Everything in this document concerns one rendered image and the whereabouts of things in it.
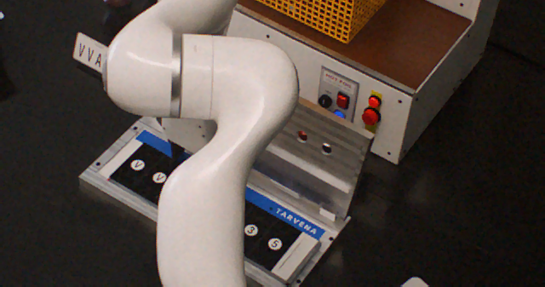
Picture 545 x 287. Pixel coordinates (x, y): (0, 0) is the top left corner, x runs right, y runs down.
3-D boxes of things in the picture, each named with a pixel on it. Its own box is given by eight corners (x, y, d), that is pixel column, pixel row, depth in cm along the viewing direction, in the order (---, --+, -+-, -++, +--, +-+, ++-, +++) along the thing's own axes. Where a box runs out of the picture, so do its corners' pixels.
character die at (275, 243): (246, 261, 175) (246, 256, 174) (278, 221, 181) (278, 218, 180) (270, 275, 174) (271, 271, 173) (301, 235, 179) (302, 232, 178)
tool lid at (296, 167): (155, 27, 184) (161, 24, 185) (141, 115, 195) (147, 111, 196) (370, 139, 169) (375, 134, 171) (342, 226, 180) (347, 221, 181)
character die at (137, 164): (109, 180, 185) (108, 175, 184) (144, 146, 191) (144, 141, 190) (131, 192, 183) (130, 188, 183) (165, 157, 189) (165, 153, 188)
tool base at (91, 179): (79, 185, 187) (77, 171, 184) (152, 115, 199) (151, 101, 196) (286, 307, 172) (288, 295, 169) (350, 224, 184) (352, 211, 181)
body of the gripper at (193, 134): (153, 95, 174) (156, 139, 182) (203, 122, 170) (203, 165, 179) (180, 69, 178) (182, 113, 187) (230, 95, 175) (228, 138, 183)
